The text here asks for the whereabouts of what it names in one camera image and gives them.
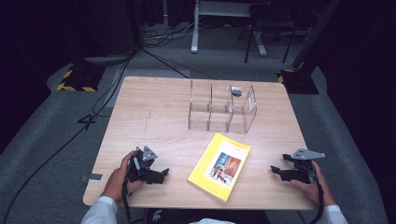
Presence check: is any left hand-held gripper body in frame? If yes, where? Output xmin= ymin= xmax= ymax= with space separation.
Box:
xmin=126 ymin=145 xmax=159 ymax=185

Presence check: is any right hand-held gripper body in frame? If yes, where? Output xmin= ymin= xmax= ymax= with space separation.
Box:
xmin=288 ymin=147 xmax=326 ymax=185

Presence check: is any yellow book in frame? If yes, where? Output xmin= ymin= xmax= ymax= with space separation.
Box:
xmin=187 ymin=132 xmax=252 ymax=203

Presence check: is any clear acrylic divided organizer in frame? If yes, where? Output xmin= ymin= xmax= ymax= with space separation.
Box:
xmin=188 ymin=79 xmax=258 ymax=134

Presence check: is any person's right hand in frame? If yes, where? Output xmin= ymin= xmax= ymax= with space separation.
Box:
xmin=290 ymin=161 xmax=337 ymax=207

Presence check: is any person's left hand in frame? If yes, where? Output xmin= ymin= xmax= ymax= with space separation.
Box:
xmin=102 ymin=151 xmax=145 ymax=203

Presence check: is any grey tape strip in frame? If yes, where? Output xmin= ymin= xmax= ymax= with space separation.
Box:
xmin=80 ymin=173 xmax=104 ymax=183

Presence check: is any yellow black striped stand base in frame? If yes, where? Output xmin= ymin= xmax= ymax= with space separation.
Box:
xmin=277 ymin=68 xmax=320 ymax=95
xmin=56 ymin=63 xmax=106 ymax=92

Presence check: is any grey slanted metal pole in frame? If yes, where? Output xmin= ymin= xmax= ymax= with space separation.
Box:
xmin=292 ymin=0 xmax=343 ymax=70

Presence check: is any black chair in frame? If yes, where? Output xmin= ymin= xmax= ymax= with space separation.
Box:
xmin=237 ymin=2 xmax=297 ymax=63

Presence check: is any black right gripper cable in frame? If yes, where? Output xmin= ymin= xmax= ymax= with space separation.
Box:
xmin=306 ymin=174 xmax=325 ymax=224

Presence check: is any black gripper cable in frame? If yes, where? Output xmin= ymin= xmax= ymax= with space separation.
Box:
xmin=121 ymin=167 xmax=133 ymax=224
xmin=306 ymin=174 xmax=325 ymax=224

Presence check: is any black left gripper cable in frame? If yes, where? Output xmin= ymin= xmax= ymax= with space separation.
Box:
xmin=121 ymin=167 xmax=133 ymax=224

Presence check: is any long black floor cable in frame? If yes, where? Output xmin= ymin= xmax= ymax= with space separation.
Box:
xmin=0 ymin=50 xmax=136 ymax=224

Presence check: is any thin black floor cable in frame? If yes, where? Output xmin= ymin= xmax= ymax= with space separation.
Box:
xmin=139 ymin=47 xmax=217 ymax=80

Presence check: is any bundle of floor cables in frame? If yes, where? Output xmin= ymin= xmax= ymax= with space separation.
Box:
xmin=143 ymin=18 xmax=202 ymax=49

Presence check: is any white metal desk frame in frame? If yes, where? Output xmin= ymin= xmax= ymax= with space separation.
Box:
xmin=190 ymin=0 xmax=269 ymax=58

